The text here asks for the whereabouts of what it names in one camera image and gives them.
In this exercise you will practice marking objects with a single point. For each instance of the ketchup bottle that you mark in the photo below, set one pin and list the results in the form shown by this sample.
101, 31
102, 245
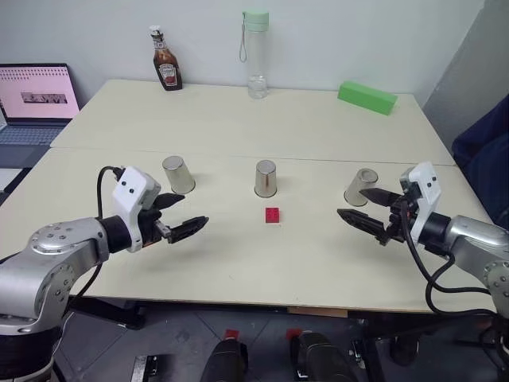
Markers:
167, 65

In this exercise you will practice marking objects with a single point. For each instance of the open laptop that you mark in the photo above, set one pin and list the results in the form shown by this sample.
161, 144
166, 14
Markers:
32, 103

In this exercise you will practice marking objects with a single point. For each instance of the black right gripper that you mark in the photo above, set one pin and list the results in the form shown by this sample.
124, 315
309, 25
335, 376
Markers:
401, 218

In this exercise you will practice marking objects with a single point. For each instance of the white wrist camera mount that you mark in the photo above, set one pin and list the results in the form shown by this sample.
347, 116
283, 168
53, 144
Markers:
129, 199
424, 199

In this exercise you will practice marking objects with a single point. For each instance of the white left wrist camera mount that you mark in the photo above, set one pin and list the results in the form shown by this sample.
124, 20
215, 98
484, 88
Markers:
129, 199

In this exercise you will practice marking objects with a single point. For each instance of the clear bottle with green lid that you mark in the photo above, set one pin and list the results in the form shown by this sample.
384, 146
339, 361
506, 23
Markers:
257, 55

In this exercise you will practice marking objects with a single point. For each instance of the steel cup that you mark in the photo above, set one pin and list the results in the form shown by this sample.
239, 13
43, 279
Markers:
178, 174
361, 188
265, 179

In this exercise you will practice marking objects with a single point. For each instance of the dark rounded robot foot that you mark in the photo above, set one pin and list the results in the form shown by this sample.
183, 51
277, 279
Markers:
224, 360
324, 358

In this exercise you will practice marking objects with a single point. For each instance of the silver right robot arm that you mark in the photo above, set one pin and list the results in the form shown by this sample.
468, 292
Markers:
473, 246

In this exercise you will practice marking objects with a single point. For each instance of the green rectangular block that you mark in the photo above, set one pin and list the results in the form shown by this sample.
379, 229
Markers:
366, 98

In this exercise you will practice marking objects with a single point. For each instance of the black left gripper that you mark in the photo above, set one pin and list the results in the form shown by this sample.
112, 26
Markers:
150, 227

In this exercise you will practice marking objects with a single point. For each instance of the red toy brick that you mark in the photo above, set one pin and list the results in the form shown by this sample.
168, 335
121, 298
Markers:
273, 215

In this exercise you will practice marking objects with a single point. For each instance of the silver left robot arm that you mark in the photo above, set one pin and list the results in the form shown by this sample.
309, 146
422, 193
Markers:
47, 262

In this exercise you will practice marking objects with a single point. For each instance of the black table frame leg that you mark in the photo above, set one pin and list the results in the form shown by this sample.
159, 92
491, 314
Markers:
371, 350
107, 308

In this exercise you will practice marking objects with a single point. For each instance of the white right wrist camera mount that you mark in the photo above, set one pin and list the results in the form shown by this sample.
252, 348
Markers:
424, 199

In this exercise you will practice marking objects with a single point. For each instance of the dark blue chair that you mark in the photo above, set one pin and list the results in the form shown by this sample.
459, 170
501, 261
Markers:
483, 159

